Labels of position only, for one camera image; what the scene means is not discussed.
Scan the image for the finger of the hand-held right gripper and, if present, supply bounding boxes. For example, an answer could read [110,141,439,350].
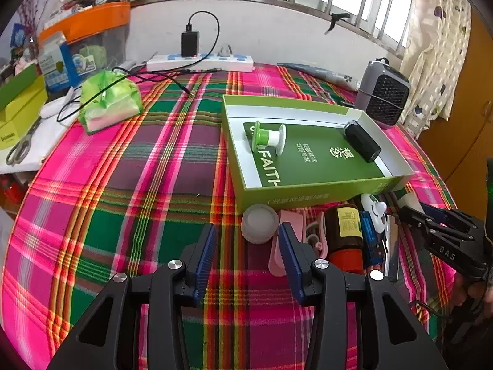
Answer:
[421,202,484,236]
[398,206,474,241]

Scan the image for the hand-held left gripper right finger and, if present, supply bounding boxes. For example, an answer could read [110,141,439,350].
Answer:
[277,221,449,370]

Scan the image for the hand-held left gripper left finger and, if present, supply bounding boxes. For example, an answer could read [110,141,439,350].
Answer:
[46,224,218,370]

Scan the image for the pink plastic clip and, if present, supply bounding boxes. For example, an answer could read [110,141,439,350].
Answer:
[268,210,309,278]
[304,212,328,257]

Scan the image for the silver metal bar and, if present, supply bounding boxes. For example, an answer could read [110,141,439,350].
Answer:
[385,216,402,282]

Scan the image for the white panda-shaped gadget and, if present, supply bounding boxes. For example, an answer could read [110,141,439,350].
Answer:
[360,194,388,236]

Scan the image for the translucent white round jar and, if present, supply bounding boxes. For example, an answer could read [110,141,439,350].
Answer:
[241,204,280,244]

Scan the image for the green cardboard box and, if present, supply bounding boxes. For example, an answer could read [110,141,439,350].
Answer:
[221,94,415,215]

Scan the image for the person's right hand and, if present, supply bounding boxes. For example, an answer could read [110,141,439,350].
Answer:
[454,274,493,313]

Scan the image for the blue usb stick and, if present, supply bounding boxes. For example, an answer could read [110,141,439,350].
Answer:
[360,216,386,266]

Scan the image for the brown bottle orange cap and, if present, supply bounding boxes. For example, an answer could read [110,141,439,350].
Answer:
[325,203,365,274]

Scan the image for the wooden cabinet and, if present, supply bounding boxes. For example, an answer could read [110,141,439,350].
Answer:
[420,8,493,220]

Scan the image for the plaid tablecloth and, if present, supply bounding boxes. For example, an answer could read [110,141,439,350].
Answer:
[0,62,459,370]

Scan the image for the black power brick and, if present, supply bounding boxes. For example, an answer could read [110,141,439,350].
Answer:
[344,121,382,162]

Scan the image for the green white spool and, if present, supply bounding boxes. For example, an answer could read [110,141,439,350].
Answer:
[250,121,287,155]

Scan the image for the grey small fan heater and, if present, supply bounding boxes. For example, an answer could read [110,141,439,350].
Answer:
[354,60,411,130]

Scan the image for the patterned cream curtain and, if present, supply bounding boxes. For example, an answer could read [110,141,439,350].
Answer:
[401,0,472,139]

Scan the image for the grey folded umbrella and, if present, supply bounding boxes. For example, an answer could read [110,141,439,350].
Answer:
[277,62,361,91]

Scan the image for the green plastic bag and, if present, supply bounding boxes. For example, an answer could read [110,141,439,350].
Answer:
[79,68,144,135]

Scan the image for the white power strip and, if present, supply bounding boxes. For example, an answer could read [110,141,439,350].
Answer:
[146,52,255,72]

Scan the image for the white side table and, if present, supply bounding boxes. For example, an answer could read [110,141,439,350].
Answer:
[0,113,81,176]

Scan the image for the black plugged-in adapter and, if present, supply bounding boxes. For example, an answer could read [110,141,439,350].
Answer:
[181,30,201,58]

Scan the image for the grey scissors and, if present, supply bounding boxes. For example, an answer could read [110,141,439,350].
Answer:
[6,117,41,166]

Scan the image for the yellow-green cardboard box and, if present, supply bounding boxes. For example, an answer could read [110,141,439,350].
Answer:
[0,64,49,153]

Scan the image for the blue white carton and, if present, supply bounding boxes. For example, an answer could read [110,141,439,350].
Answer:
[39,33,81,93]

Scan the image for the storage bin with orange lid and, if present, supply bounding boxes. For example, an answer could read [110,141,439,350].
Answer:
[39,1,132,81]

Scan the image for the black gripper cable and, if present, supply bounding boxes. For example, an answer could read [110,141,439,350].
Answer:
[410,301,451,319]

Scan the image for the black charging cable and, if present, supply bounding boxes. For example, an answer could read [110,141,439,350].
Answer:
[57,11,222,123]

